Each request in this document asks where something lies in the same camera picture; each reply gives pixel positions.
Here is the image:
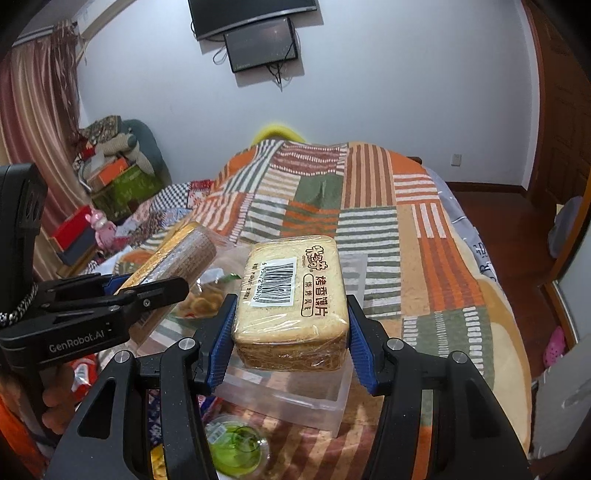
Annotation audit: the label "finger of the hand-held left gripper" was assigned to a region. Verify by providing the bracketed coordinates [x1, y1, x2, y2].
[44, 277, 190, 325]
[33, 272, 136, 302]

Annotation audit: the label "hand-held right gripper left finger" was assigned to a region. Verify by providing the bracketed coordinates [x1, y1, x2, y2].
[53, 294, 238, 480]

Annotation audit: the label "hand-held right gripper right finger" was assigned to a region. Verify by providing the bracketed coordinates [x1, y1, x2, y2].
[346, 295, 529, 480]

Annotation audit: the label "brown bread slice packet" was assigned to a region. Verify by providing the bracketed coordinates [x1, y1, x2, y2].
[113, 222, 218, 324]

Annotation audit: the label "pale bread slice packet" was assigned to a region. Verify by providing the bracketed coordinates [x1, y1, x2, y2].
[232, 235, 350, 372]

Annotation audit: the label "clear plastic container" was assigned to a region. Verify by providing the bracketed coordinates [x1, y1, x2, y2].
[161, 244, 365, 432]

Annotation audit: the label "green jelly cup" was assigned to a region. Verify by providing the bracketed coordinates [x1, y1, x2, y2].
[203, 414, 273, 478]

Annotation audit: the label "person's left forearm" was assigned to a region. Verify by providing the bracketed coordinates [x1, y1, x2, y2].
[0, 392, 49, 480]

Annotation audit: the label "person's left hand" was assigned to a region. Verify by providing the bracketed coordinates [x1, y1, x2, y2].
[42, 357, 93, 432]

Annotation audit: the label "clear cookie bag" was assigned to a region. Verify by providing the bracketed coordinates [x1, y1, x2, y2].
[173, 272, 243, 320]

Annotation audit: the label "red box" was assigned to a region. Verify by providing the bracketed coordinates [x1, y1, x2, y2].
[48, 205, 93, 252]

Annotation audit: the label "dark grey box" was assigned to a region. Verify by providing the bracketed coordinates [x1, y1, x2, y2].
[60, 226, 100, 267]

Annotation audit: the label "pink plush toy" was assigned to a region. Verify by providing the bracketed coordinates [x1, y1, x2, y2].
[90, 208, 116, 252]

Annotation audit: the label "red white snack packet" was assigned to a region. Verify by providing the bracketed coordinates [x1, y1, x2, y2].
[69, 360, 100, 386]

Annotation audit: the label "green patterned box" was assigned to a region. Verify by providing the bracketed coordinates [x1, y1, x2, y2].
[90, 165, 162, 222]

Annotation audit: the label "blue red snack bag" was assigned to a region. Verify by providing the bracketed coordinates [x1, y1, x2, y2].
[147, 390, 229, 448]

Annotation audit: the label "orange box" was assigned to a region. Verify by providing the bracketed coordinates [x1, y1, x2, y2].
[85, 157, 132, 190]

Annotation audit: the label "striped brown curtain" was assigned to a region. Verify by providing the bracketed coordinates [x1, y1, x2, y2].
[0, 23, 88, 278]

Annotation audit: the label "grey plush toy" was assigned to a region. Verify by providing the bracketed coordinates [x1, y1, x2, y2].
[88, 134, 139, 158]

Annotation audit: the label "brown patterned cloth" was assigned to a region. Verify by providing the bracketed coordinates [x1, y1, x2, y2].
[81, 115, 123, 144]

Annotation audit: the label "grey long pillow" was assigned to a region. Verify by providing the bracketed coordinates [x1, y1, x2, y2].
[122, 119, 171, 185]

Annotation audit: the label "striped patchwork blanket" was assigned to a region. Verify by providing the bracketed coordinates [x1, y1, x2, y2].
[115, 138, 532, 480]

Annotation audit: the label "grey printed bed sheet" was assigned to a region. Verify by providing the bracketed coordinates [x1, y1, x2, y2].
[425, 166, 499, 282]

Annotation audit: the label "pink slipper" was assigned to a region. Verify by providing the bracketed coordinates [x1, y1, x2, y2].
[542, 325, 566, 367]

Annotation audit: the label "yellow foam tube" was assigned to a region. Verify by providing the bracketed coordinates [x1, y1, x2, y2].
[253, 122, 303, 141]

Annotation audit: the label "wooden wardrobe with sliding door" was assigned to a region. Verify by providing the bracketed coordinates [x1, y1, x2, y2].
[531, 175, 591, 457]

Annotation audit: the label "grey hanging garment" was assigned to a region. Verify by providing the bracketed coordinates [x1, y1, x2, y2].
[549, 196, 585, 259]

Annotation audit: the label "wooden door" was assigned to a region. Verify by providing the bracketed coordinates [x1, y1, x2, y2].
[522, 0, 591, 199]

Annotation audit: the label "black monitor cables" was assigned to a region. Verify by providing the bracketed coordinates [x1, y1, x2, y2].
[265, 62, 296, 90]

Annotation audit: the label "small black wall monitor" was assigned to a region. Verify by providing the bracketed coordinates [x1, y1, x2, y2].
[224, 17, 298, 73]

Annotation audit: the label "black wall television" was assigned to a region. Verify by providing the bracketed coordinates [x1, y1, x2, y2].
[187, 0, 319, 41]

